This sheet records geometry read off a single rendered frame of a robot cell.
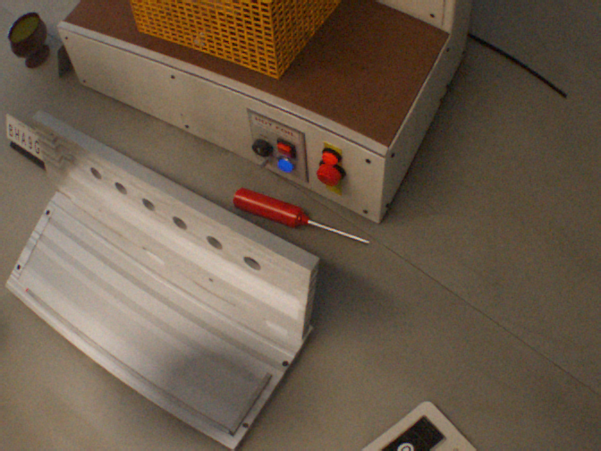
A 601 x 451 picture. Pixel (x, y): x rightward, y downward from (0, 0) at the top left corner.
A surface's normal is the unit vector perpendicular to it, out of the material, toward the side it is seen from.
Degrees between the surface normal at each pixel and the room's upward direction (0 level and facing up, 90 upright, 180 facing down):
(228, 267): 79
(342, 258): 0
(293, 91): 0
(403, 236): 0
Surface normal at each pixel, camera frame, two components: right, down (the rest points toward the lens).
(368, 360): -0.04, -0.38
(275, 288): -0.49, 0.73
